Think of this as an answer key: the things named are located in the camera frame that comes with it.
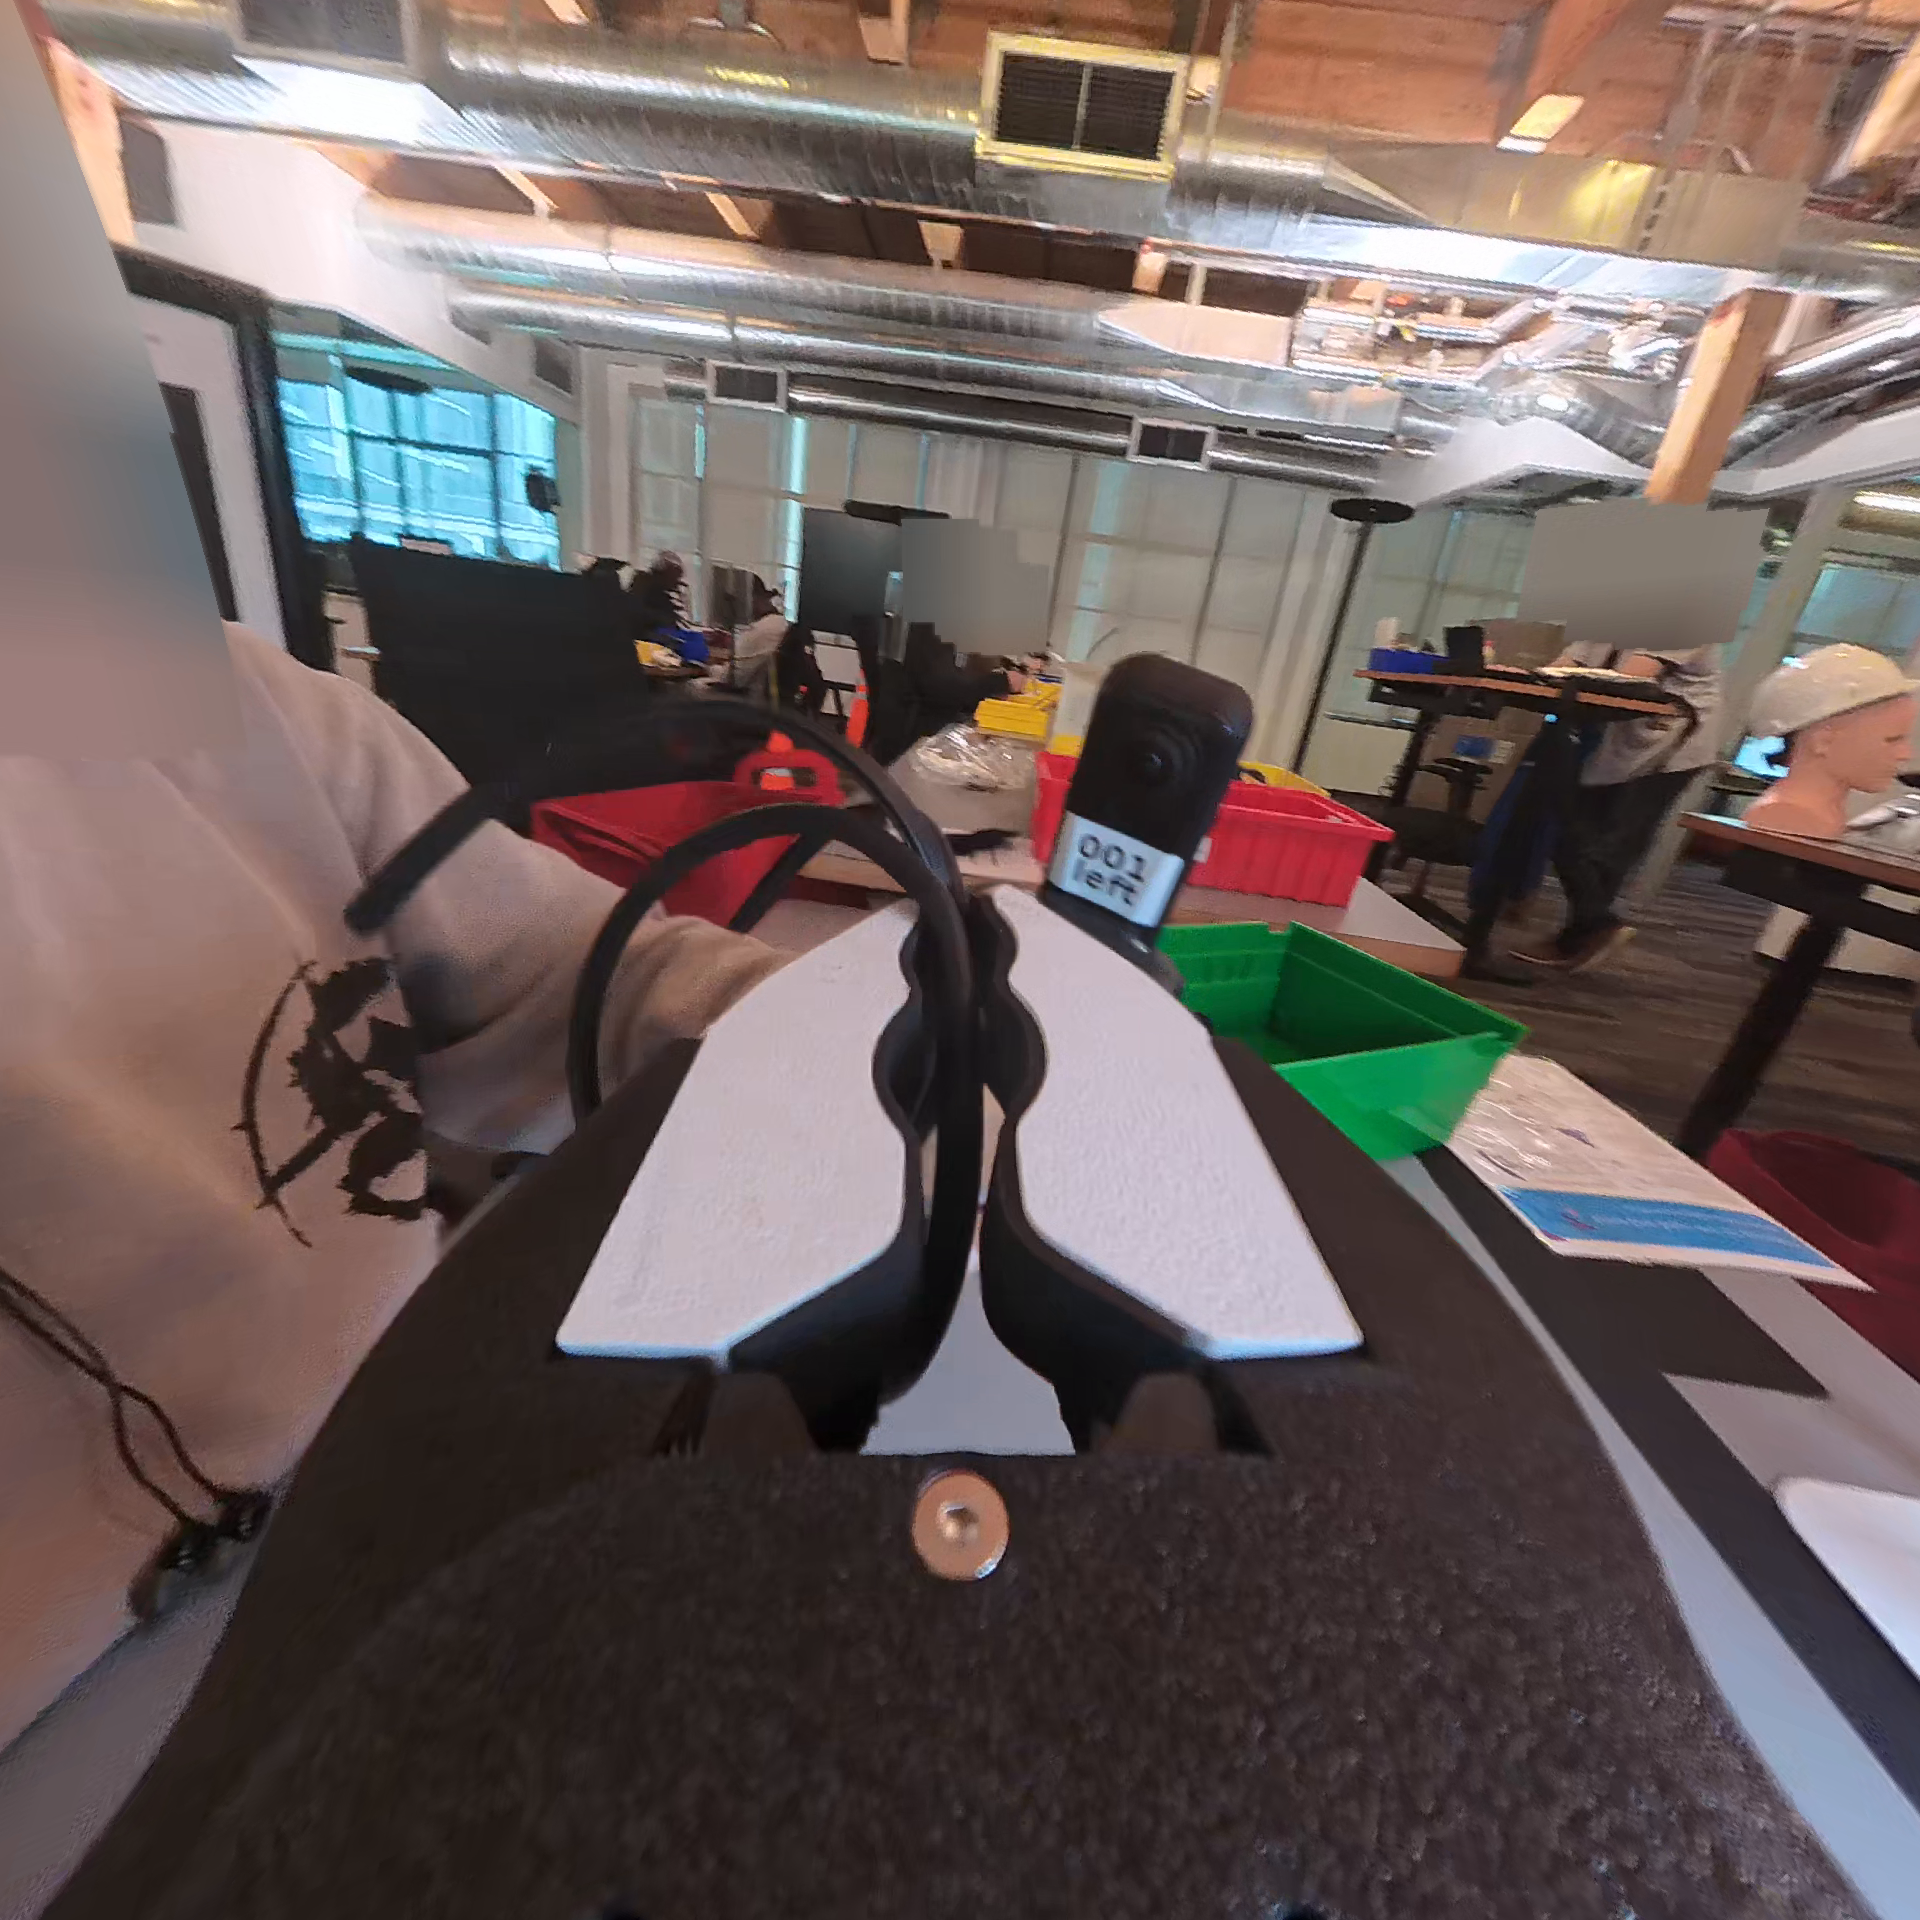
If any black cord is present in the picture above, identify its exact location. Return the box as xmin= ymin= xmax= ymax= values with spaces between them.
xmin=342 ymin=696 xmax=1001 ymax=1404

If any clear plastic bag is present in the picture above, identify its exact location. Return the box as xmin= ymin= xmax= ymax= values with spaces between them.
xmin=907 ymin=724 xmax=1038 ymax=796

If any red plastic case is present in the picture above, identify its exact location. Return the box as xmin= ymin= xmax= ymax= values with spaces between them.
xmin=532 ymin=751 xmax=849 ymax=931

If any ceiling air vent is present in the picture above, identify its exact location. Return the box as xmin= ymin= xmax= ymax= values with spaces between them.
xmin=979 ymin=34 xmax=1190 ymax=184

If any black office chair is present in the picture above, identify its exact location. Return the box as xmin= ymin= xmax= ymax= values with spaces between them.
xmin=1388 ymin=751 xmax=1490 ymax=901

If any green plastic bin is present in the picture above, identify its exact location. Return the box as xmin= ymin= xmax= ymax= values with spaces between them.
xmin=1160 ymin=922 xmax=1530 ymax=1158

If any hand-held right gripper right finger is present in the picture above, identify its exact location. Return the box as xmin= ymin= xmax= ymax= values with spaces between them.
xmin=984 ymin=884 xmax=1369 ymax=1357

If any mannequin head white helmet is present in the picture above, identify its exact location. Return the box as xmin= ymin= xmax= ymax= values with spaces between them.
xmin=1741 ymin=642 xmax=1911 ymax=841

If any wooden top desk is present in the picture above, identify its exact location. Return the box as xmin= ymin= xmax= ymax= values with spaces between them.
xmin=1678 ymin=809 xmax=1920 ymax=1157
xmin=1359 ymin=660 xmax=1683 ymax=964

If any red fabric bag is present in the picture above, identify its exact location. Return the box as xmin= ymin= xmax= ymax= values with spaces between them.
xmin=1711 ymin=1126 xmax=1920 ymax=1382

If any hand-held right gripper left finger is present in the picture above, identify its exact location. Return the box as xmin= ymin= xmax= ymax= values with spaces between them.
xmin=557 ymin=897 xmax=920 ymax=1365

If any person's beige sweatshirt torso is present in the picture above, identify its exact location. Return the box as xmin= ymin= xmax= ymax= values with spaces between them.
xmin=0 ymin=622 xmax=600 ymax=1749

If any large black panel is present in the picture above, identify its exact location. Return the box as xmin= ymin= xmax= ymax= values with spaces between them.
xmin=354 ymin=537 xmax=649 ymax=783

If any black monitor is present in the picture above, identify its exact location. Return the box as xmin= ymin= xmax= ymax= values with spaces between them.
xmin=805 ymin=506 xmax=907 ymax=662

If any printed paper sheet blue patch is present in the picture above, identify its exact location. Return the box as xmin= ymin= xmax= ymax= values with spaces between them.
xmin=1447 ymin=1056 xmax=1868 ymax=1294

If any white board stand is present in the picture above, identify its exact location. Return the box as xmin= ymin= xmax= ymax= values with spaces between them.
xmin=1775 ymin=1475 xmax=1920 ymax=1682

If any red basket yellow rim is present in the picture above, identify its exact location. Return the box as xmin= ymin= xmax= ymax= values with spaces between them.
xmin=1037 ymin=751 xmax=1397 ymax=904

